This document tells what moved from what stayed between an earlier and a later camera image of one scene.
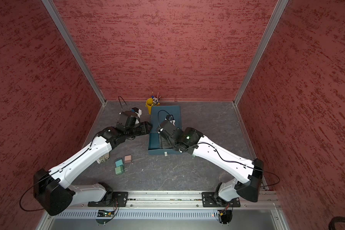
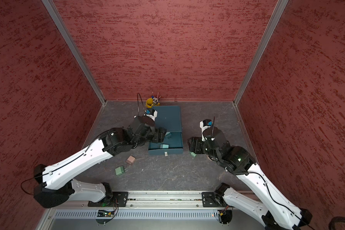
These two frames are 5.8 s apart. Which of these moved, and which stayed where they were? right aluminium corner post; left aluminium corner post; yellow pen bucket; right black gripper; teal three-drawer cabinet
Moved: right black gripper
Stayed: teal three-drawer cabinet; yellow pen bucket; left aluminium corner post; right aluminium corner post
